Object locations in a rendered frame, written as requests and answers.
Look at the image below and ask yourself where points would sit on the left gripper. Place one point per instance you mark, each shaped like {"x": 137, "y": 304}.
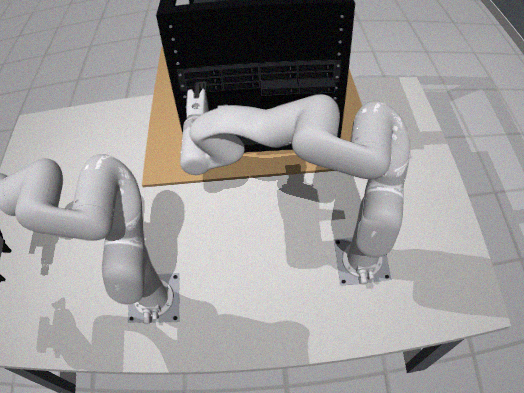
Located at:
{"x": 5, "y": 249}

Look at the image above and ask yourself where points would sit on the black metal rack frame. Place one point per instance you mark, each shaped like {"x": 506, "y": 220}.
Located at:
{"x": 213, "y": 33}

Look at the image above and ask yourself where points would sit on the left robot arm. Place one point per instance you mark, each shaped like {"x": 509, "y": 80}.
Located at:
{"x": 101, "y": 179}

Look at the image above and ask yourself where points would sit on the tan flat board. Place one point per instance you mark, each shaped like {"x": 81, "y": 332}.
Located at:
{"x": 164, "y": 140}

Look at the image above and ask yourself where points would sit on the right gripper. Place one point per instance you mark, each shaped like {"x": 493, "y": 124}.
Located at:
{"x": 196, "y": 102}

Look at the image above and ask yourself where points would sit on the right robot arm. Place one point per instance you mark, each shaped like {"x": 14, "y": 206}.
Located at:
{"x": 311, "y": 125}

